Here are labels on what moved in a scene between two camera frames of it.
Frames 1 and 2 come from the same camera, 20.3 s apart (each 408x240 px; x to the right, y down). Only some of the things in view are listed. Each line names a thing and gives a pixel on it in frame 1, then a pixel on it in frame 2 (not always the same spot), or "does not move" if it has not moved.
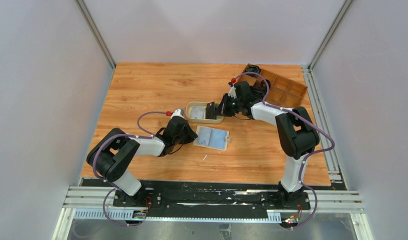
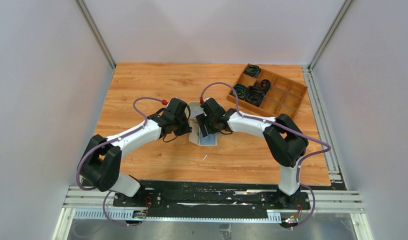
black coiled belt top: [252, 68] does not move
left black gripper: [191, 136] → [185, 130]
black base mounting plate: [211, 196] does not move
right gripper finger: [222, 108] → [203, 124]
